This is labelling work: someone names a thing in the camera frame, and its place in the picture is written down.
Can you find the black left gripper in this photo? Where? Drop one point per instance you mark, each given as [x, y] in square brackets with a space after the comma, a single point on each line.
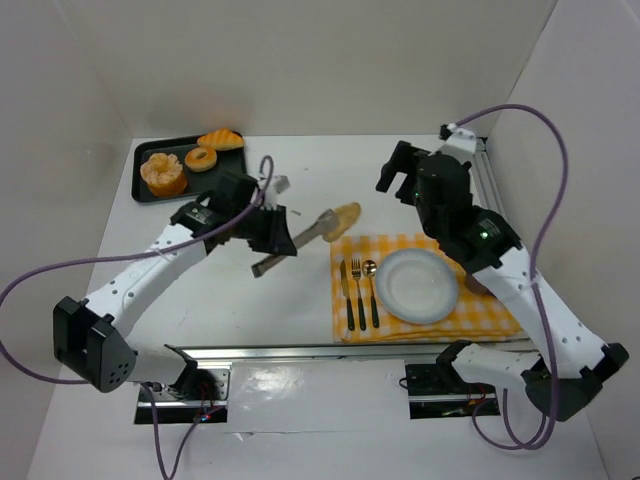
[273, 228]

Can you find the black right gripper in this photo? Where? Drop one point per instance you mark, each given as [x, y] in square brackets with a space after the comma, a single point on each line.
[396, 163]

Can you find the long baguette bread roll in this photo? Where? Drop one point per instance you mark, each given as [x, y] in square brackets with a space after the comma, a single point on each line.
[347, 216]

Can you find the orange bundt cake bread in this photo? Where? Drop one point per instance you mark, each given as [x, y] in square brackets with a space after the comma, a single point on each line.
[164, 175]

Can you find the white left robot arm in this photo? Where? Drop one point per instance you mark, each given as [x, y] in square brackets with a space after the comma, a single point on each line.
[90, 335]

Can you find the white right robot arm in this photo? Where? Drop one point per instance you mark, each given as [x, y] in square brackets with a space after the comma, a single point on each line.
[570, 364]

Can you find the striped triangular bread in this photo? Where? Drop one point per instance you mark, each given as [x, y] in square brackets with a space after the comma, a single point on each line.
[222, 139]

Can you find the gold table knife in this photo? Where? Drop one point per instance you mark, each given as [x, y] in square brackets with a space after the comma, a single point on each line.
[346, 294]

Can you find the gold fork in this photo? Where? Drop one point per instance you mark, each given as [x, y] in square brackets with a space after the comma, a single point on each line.
[357, 275]

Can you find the gold spoon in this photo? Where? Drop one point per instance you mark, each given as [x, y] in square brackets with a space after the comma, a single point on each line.
[369, 269]

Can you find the white blue-rimmed plate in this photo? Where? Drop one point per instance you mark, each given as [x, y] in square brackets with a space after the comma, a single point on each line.
[417, 286]

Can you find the yellow checkered cloth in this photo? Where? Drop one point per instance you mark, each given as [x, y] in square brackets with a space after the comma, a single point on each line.
[475, 317]

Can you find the white paper cup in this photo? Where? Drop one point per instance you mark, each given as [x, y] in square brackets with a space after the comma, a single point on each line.
[474, 286]

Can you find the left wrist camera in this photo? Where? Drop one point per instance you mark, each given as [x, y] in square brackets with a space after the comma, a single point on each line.
[274, 185]

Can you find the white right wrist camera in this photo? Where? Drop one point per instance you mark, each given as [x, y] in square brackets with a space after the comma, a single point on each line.
[457, 142]

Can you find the aluminium rail right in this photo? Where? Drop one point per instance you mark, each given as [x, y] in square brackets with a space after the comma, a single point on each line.
[485, 180]

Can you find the aluminium rail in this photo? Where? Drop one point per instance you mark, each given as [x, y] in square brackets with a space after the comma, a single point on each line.
[485, 180]
[211, 357]

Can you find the glazed ring donut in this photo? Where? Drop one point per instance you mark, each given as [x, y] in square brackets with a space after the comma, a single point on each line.
[201, 159]

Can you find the aluminium rail front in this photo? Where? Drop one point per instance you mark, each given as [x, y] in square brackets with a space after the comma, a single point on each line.
[211, 357]

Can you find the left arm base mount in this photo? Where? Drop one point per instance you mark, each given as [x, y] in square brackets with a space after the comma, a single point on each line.
[206, 402]

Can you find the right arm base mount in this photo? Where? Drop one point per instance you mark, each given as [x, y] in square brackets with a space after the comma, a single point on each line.
[430, 398]

